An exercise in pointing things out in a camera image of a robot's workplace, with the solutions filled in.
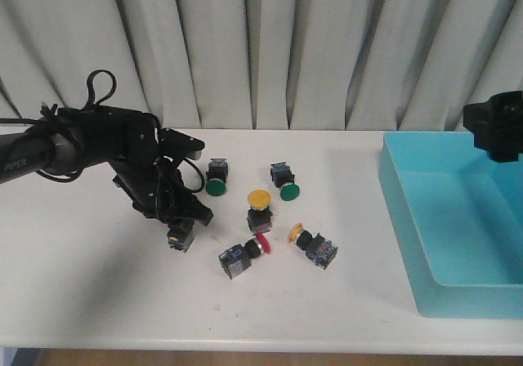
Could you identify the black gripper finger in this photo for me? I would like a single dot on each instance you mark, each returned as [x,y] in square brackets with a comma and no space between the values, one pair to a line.
[192,208]

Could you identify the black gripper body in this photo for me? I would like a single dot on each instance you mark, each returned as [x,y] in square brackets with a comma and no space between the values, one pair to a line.
[157,191]
[496,125]

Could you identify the gripped red push button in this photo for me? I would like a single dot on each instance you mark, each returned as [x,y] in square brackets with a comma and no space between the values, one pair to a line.
[180,234]

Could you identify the yellow push button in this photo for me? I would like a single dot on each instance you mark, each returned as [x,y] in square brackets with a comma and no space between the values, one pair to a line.
[319,250]
[259,213]

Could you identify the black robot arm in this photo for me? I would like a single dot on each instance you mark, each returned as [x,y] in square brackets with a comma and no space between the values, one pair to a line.
[145,157]

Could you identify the light blue plastic box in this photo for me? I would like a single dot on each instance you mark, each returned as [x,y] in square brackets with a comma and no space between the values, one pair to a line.
[457,216]

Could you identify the left green push button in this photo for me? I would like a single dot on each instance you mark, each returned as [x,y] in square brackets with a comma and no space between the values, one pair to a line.
[216,177]

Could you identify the green push button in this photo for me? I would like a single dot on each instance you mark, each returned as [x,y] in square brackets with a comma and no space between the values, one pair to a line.
[216,177]
[284,180]

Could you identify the lying red push button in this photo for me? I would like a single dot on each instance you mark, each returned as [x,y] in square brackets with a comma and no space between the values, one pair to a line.
[238,258]

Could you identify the right green push button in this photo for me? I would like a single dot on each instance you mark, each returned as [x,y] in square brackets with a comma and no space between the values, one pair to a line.
[284,180]

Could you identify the lying yellow push button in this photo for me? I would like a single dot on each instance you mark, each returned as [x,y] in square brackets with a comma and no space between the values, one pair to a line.
[319,250]

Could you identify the white pleated curtain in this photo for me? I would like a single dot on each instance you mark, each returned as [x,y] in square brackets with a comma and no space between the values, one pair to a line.
[265,64]

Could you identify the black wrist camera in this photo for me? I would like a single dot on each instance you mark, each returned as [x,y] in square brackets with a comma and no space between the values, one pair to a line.
[177,145]

